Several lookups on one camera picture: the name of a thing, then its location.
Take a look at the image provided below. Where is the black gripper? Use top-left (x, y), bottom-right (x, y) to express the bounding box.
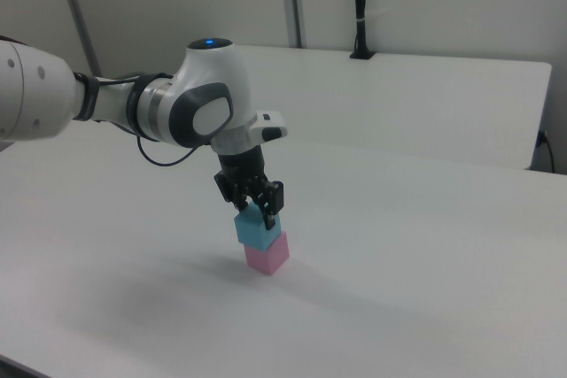
top-left (213, 149), bottom-right (285, 232)

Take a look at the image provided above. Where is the blue foam cube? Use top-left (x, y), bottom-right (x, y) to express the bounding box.
top-left (233, 200), bottom-right (282, 250)

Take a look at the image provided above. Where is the pink foam cube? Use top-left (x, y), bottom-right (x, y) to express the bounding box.
top-left (243, 231), bottom-right (291, 276)

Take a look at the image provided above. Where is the white rectangular desk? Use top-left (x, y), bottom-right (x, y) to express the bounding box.
top-left (221, 43), bottom-right (554, 171)

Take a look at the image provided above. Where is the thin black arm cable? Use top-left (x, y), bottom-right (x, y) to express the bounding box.
top-left (73, 71), bottom-right (209, 167)

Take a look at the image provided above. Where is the white cable tie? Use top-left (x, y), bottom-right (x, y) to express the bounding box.
top-left (356, 8), bottom-right (391, 24)

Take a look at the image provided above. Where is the slanted grey metal frame post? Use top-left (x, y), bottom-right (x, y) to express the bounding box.
top-left (51, 0), bottom-right (103, 80)

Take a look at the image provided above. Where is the black power cable with plug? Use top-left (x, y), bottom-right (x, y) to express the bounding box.
top-left (537, 129), bottom-right (556, 174)

